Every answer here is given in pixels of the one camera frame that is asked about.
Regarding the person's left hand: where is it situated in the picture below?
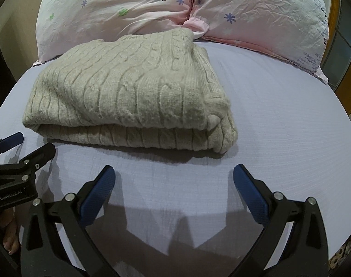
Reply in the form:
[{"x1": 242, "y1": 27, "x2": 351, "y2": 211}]
[{"x1": 0, "y1": 207, "x2": 21, "y2": 255}]

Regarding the lavender bed sheet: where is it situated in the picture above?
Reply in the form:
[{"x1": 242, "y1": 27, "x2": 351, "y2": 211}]
[{"x1": 0, "y1": 40, "x2": 351, "y2": 277}]

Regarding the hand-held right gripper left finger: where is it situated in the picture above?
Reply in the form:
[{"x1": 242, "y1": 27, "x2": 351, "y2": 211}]
[{"x1": 20, "y1": 165, "x2": 120, "y2": 277}]

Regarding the pink floral pillow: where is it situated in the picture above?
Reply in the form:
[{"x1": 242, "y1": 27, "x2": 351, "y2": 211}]
[
  {"x1": 190, "y1": 0, "x2": 330, "y2": 85},
  {"x1": 33, "y1": 0, "x2": 211, "y2": 66}
]

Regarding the beige cable-knit sweater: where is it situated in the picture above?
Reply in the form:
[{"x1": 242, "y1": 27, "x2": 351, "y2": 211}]
[{"x1": 22, "y1": 28, "x2": 239, "y2": 154}]

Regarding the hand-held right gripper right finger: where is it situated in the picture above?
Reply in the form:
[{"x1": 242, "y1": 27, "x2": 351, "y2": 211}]
[{"x1": 233, "y1": 163, "x2": 328, "y2": 277}]

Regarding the yellow wooden door frame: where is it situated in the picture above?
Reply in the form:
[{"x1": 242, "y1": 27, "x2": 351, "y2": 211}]
[{"x1": 320, "y1": 0, "x2": 351, "y2": 116}]

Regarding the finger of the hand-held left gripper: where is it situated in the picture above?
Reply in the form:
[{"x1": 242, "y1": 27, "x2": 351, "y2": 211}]
[
  {"x1": 0, "y1": 132, "x2": 25, "y2": 158},
  {"x1": 0, "y1": 142, "x2": 56, "y2": 183}
]

